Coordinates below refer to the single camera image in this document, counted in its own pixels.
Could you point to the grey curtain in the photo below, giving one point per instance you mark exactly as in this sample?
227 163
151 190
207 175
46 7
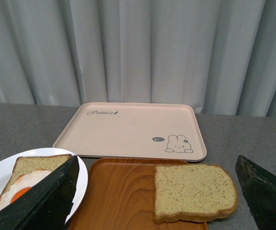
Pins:
217 56

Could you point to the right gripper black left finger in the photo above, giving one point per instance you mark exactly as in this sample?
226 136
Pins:
47 204

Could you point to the fried egg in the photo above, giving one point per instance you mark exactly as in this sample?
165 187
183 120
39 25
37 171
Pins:
21 185

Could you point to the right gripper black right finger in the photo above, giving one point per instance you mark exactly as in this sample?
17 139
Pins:
259 190

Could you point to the bread slice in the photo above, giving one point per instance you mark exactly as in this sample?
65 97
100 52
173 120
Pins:
193 192
26 165

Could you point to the brown wooden tray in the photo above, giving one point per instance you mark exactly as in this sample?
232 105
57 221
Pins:
120 196

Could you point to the pink rabbit tray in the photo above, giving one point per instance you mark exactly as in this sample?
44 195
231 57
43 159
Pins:
150 130

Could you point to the white round plate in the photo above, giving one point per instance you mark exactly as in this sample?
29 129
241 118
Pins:
6 167

